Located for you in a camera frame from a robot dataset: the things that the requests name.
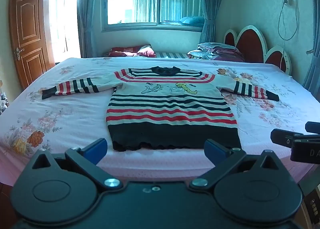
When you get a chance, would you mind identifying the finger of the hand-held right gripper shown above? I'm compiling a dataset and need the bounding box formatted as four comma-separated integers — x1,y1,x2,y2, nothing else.
271,128,305,148
305,121,320,134

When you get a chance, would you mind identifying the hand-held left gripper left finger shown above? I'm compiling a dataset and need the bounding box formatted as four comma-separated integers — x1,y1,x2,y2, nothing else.
32,138,123,193

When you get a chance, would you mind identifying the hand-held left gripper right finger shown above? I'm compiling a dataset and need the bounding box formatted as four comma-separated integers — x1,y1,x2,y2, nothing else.
189,138,280,192

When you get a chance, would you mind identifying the striped knit sweater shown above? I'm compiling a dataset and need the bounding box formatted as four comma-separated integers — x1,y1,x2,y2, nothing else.
42,66,280,151

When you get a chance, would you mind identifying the bed with floral sheet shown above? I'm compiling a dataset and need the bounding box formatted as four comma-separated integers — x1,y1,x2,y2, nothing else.
0,57,320,193

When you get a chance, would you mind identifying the grey device with buttons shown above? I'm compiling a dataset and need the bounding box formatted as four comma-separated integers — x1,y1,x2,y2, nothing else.
297,169,320,229

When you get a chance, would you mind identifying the stack of folded quilts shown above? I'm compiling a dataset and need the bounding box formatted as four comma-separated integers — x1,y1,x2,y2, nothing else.
187,42,246,62

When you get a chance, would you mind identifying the red petal-shaped headboard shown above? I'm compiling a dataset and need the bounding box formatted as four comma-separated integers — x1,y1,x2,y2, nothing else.
223,25,292,75

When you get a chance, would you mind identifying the dark red pillow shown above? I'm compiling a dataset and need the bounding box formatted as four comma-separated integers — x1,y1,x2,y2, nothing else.
108,45,157,58

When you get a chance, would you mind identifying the clutter beside bed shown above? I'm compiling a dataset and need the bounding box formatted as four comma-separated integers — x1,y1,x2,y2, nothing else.
0,80,11,115

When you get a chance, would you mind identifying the blue cushion on windowsill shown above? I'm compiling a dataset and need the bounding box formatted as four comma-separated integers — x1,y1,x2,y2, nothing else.
179,16,206,25

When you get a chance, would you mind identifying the brown wooden door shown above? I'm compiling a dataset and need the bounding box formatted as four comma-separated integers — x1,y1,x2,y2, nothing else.
9,0,56,90

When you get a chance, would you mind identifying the teal curtain beside door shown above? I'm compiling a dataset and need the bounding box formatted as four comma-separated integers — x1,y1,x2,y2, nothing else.
76,0,106,58

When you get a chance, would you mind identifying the tied teal curtain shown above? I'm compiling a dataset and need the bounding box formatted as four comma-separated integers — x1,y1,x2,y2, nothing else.
196,0,228,44

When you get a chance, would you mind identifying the hanging white cable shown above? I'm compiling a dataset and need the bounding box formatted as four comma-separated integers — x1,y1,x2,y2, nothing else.
277,0,300,70

